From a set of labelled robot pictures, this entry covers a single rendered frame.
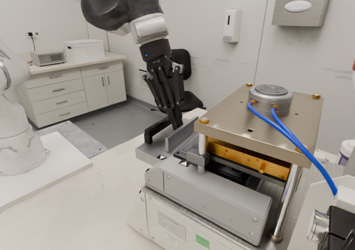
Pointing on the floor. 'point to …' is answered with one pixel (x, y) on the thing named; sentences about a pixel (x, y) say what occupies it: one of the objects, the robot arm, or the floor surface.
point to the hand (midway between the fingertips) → (176, 119)
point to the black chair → (179, 55)
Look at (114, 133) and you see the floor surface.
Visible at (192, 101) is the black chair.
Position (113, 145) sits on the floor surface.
